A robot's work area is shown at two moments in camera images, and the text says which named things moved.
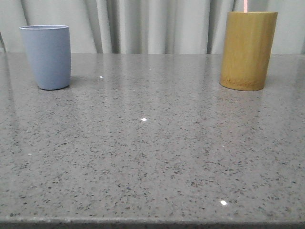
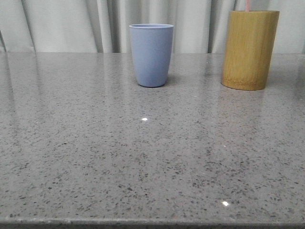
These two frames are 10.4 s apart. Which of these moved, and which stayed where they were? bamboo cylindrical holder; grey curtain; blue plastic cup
Moved: blue plastic cup
Stayed: grey curtain; bamboo cylindrical holder
